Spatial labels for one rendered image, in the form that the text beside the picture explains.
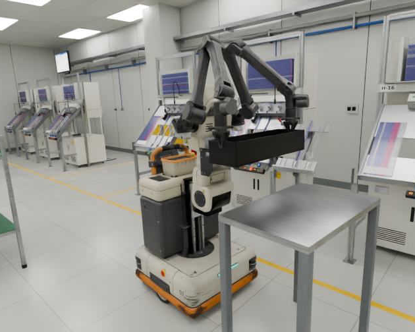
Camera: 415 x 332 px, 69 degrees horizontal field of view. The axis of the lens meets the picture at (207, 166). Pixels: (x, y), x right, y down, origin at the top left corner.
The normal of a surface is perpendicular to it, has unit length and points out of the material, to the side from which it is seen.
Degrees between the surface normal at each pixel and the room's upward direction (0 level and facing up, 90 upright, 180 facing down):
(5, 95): 90
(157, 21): 90
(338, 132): 90
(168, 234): 90
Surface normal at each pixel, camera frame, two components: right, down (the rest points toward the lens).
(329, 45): -0.68, 0.18
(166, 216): 0.68, 0.14
